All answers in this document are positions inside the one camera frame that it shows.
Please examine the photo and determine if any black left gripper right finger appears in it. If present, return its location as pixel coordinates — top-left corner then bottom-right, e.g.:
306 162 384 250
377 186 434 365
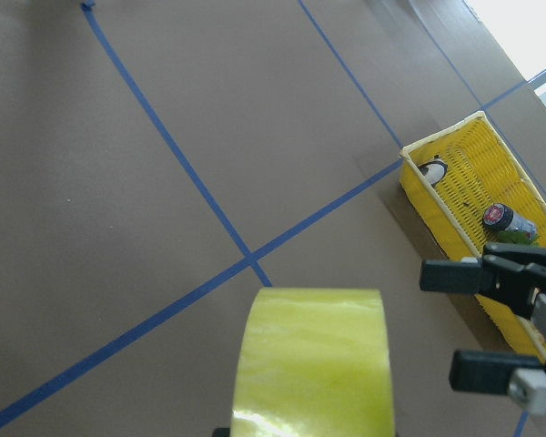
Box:
449 350 546 415

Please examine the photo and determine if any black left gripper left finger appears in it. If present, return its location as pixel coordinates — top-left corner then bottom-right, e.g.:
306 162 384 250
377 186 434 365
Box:
420 242 546 344

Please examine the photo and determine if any yellow clear tape roll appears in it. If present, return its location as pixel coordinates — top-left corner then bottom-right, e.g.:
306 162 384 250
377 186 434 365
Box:
230 288 396 436

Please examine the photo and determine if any yellow woven basket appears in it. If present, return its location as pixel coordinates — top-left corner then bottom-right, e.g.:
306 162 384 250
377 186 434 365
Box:
399 110 546 361

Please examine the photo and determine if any small crushed can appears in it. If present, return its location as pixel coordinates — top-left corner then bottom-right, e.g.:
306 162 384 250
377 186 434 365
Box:
481 203 537 240

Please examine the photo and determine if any panda figurine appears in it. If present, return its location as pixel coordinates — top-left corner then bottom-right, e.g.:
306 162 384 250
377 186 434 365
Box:
419 155 448 187

